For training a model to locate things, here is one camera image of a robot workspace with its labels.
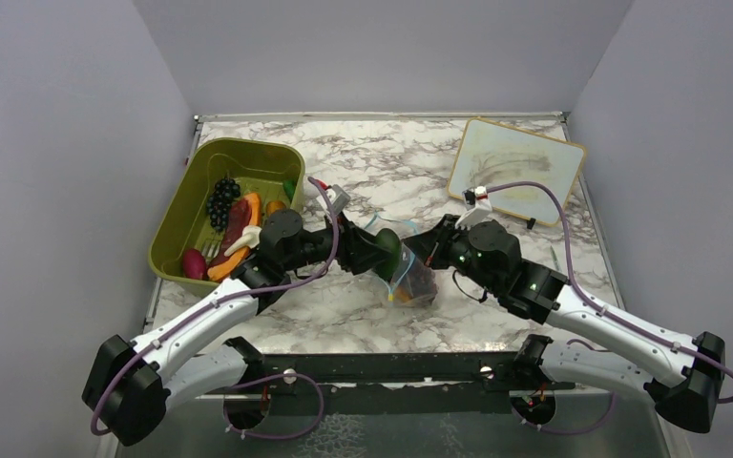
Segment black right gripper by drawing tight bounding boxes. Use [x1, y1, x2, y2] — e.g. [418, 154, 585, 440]
[405, 213, 500, 294]

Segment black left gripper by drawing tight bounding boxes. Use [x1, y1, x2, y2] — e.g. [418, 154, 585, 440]
[283, 210, 391, 274]

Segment red toy grapes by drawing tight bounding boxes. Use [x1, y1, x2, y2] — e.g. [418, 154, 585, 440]
[403, 264, 438, 304]

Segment green toy cucumber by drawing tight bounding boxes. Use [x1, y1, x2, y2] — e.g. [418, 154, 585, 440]
[373, 228, 403, 281]

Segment clear zip top bag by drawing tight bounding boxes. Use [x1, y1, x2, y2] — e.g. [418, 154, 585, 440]
[364, 212, 434, 308]

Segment dark purple toy grapes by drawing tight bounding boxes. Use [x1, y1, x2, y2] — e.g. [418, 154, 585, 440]
[205, 177, 241, 233]

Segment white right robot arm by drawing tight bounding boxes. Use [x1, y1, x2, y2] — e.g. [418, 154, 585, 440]
[404, 215, 725, 433]

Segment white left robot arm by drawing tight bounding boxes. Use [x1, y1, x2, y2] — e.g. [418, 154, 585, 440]
[82, 210, 403, 446]

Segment small green toy pepper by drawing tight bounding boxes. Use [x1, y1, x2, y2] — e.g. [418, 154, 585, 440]
[283, 180, 297, 201]

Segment small orange toy fruit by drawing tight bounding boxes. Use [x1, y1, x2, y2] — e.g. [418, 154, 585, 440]
[265, 200, 288, 218]

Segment white toy mushroom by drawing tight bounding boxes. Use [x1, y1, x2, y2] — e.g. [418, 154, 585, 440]
[223, 225, 262, 257]

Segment yellow framed whiteboard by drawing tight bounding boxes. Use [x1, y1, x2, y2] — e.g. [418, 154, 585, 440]
[447, 117, 587, 226]

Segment red toy meat slice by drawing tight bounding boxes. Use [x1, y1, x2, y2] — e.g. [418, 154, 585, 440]
[209, 198, 252, 267]

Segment olive green plastic bin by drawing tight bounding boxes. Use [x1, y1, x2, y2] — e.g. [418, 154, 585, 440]
[148, 137, 305, 297]

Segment orange toy pumpkin slice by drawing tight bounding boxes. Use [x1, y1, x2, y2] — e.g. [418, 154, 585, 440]
[207, 193, 262, 282]

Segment red toy fruit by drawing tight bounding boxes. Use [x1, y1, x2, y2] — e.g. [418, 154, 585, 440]
[181, 248, 207, 281]

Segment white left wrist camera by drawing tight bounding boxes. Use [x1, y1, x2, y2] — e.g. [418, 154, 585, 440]
[317, 185, 350, 218]

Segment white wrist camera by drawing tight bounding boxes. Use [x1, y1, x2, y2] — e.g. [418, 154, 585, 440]
[317, 185, 350, 218]
[455, 186, 492, 229]

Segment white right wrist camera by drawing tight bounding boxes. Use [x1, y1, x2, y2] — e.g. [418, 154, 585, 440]
[455, 186, 492, 229]

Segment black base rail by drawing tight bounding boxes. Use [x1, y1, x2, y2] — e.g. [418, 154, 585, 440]
[201, 335, 570, 419]

